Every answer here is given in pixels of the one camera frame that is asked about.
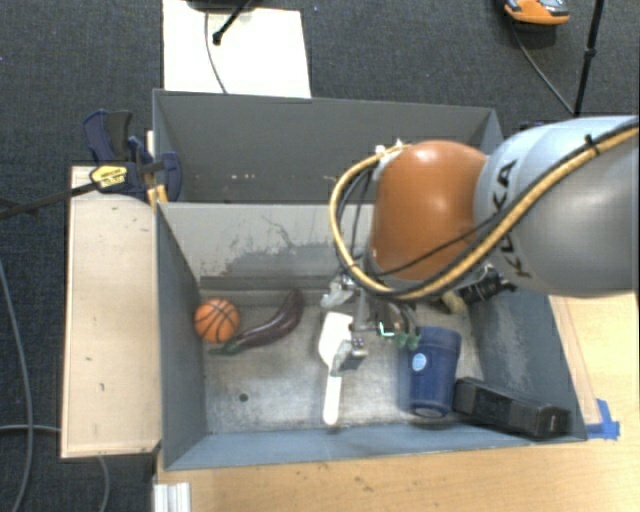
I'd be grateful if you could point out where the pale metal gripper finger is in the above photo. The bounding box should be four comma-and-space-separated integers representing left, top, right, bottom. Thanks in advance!
320, 277, 358, 309
329, 337, 370, 378

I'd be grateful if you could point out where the white plastic spatula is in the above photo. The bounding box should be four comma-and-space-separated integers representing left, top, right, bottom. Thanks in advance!
318, 311, 355, 427

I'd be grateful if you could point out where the purple toy eggplant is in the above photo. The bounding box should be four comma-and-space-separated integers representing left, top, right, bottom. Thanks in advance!
208, 288, 306, 357

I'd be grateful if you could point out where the dark blue cup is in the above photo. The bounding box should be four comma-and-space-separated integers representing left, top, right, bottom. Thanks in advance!
398, 325, 463, 419

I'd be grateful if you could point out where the grey metal bin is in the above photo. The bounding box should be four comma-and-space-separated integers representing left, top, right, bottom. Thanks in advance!
151, 88, 589, 472

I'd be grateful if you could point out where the orange toy basketball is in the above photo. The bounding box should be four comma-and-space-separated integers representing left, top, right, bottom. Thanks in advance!
193, 298, 242, 345

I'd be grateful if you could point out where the black rectangular box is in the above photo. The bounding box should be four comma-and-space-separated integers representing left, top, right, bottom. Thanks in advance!
451, 376, 572, 441

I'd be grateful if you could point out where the pale wood board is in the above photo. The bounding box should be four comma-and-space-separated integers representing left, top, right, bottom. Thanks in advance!
60, 165, 164, 459

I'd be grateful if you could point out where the black cylinder on white bracket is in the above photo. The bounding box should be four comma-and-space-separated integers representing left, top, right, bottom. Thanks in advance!
441, 268, 517, 315

